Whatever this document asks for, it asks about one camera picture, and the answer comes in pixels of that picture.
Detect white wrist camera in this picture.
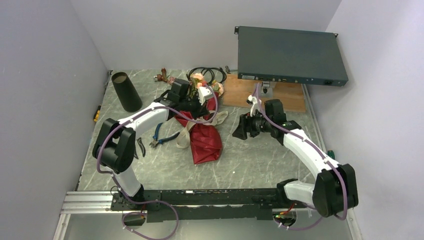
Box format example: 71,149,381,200
246,95,262,117
197,86,215,106

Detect black cone vase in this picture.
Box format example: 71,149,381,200
111,72,143,113

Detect brown small figurine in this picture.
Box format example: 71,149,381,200
153,67,169,83

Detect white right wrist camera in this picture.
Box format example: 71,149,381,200
246,95,262,117

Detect aluminium frame rail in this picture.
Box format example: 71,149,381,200
52,187,364,240

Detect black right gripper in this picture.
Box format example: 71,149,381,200
232,109,273,140

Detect black pruning shears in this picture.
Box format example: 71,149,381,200
133,137,146,160

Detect green handled screwdriver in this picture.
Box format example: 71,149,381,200
327,150,336,160

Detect blue handled pliers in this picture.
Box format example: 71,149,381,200
149,122,181,149

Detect dark green network switch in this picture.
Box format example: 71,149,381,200
234,26,349,87

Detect coiled black cable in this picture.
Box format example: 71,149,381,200
187,66,228,86

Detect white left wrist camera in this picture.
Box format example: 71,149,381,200
197,86,215,106

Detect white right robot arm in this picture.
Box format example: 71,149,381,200
232,95,359,220

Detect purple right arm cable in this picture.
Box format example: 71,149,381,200
253,82,349,232

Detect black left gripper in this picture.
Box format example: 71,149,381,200
179,91,210,121

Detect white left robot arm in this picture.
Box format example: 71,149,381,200
92,79,218,210

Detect wooden board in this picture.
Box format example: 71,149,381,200
222,74,306,113

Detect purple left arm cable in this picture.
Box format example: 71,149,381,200
96,84,220,240

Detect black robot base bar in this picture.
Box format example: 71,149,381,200
110,188,306,223

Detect yellow tool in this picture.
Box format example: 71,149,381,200
93,105,101,122

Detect metal switch stand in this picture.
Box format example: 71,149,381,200
259,81,276,99

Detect beige ribbon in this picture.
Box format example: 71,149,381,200
175,110,229,149

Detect red flower bouquet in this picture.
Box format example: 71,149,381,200
167,72,225,166

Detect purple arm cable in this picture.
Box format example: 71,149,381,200
253,82,349,232
96,84,220,240

